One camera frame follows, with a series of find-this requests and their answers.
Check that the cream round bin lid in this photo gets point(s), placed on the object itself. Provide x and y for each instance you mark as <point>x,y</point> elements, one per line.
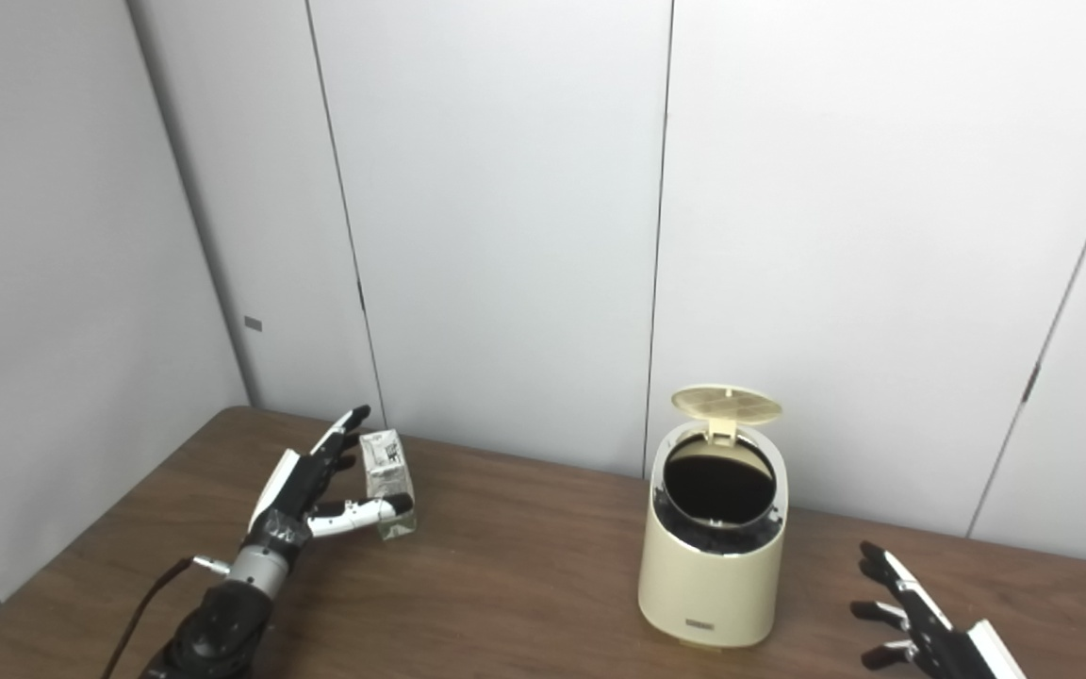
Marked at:
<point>727,403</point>

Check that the cream-colored trash bin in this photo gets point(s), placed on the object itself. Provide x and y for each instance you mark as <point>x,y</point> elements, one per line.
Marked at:
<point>713,585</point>

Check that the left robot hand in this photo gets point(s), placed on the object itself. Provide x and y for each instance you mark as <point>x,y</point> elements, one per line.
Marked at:
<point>293,500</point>

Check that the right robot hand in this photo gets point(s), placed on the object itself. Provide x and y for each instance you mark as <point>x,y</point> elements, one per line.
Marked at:
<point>939,641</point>

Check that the white green milk carton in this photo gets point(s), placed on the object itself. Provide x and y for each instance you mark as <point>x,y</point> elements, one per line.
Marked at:
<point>387,476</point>

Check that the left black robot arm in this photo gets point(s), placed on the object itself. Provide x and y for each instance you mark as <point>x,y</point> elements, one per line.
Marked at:
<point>222,613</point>

